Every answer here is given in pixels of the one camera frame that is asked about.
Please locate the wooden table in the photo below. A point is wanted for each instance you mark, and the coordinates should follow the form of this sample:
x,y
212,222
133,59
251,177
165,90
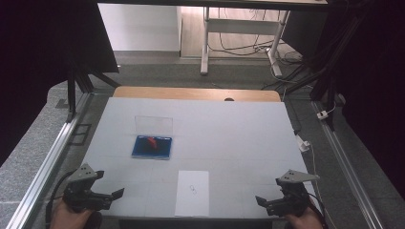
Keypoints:
x,y
191,93

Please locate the black curtain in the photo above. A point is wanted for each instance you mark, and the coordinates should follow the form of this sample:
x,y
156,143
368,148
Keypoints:
x,y
31,63
382,95

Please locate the white-legged desk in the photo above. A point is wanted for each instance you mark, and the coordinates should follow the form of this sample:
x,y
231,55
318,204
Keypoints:
x,y
242,26

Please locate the white table mat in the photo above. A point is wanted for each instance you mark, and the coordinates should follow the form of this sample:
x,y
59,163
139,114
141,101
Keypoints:
x,y
238,143

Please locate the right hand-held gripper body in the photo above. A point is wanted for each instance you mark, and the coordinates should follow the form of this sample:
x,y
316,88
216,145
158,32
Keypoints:
x,y
291,200

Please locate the small white connector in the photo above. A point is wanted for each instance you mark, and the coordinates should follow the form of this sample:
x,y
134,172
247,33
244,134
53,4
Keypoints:
x,y
322,114

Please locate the white paper sheet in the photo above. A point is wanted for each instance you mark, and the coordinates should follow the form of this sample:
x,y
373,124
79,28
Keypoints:
x,y
192,203

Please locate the red stamp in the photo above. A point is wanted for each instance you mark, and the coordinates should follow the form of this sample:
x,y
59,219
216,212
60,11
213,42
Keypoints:
x,y
153,142

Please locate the white power adapter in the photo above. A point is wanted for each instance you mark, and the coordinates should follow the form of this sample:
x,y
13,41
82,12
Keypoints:
x,y
303,145

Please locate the white cabinet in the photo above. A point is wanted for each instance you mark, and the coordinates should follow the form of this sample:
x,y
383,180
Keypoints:
x,y
140,28

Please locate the blue case with clear lid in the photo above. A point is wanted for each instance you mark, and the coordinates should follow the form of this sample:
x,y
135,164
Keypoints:
x,y
141,153

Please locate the person's right hand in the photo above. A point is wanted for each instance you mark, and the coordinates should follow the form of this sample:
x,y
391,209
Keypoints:
x,y
304,222

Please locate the aluminium rail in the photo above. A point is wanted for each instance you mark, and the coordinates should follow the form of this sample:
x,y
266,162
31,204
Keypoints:
x,y
344,165
47,162

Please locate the person's left hand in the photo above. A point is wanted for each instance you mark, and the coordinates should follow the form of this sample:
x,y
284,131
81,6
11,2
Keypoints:
x,y
68,219

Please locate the black metal stand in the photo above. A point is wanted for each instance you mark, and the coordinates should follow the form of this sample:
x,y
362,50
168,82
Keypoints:
x,y
71,95
328,70

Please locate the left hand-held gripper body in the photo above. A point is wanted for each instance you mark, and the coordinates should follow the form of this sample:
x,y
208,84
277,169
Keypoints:
x,y
82,192

